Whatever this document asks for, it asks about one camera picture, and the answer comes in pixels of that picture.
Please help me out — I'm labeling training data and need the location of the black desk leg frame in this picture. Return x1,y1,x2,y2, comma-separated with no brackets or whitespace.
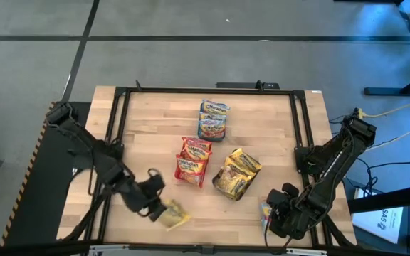
332,0,410,97

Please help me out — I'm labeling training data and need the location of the silver metal strip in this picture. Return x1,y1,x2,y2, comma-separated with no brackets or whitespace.
285,247,329,256

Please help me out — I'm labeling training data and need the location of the black shelf bar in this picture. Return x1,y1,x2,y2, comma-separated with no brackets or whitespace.
347,183,410,214

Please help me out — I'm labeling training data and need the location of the red plastic bin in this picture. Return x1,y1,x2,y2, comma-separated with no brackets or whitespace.
173,136,214,189

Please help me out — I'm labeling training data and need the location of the blue Maruchan ramen pack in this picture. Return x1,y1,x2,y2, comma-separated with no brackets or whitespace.
200,99,231,116
199,112,227,122
260,201,273,234
197,119,227,140

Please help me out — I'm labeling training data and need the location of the black crossbar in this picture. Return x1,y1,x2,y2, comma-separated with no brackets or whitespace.
0,240,410,256

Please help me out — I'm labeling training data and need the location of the white floor cable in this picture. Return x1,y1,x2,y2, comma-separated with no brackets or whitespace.
354,118,410,157

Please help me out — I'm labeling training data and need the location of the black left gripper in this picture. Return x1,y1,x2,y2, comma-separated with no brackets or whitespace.
125,174,169,223

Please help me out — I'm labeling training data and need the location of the black aluminium table frame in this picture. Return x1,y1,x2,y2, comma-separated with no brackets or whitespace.
57,80,357,252

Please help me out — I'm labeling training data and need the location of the black floor cable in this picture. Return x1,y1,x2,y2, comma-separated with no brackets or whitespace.
343,155,410,198

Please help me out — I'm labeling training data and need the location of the dark grey plastic bin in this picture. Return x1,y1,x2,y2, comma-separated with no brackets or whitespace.
211,147,263,202

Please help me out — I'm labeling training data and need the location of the black platform hazard striped edge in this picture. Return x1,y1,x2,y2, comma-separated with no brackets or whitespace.
0,101,92,248

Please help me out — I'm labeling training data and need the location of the black bar device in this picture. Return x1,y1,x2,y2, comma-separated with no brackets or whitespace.
215,80,280,90

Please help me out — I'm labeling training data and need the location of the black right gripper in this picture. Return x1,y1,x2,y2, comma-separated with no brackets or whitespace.
266,182,318,240

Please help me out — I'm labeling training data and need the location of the beige floor cable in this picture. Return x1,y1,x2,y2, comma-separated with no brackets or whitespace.
364,94,410,118

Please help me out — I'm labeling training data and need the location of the red Maruchan ramen pack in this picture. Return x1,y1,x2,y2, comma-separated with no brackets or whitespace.
174,156,209,188
179,143,213,163
180,137,212,150

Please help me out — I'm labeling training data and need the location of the white printed sign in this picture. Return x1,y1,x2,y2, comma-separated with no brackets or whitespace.
350,206,405,245

